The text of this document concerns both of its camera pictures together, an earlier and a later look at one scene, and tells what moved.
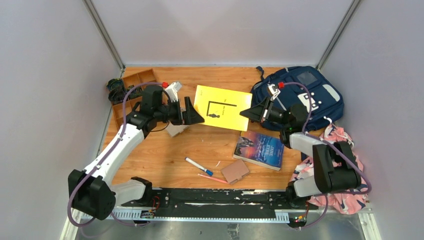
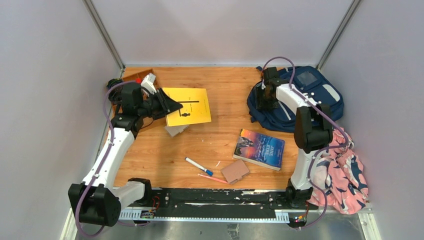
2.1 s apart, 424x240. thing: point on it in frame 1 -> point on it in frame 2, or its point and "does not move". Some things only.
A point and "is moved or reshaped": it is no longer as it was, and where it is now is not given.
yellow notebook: (221, 108) is moved or reshaped
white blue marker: (204, 169) does not move
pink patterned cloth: (354, 203) does not move
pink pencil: (213, 178) does not move
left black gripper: (183, 111) -> (162, 103)
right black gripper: (256, 113) -> (261, 103)
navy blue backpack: (305, 85) does not move
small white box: (173, 130) does not move
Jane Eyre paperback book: (258, 149) does not move
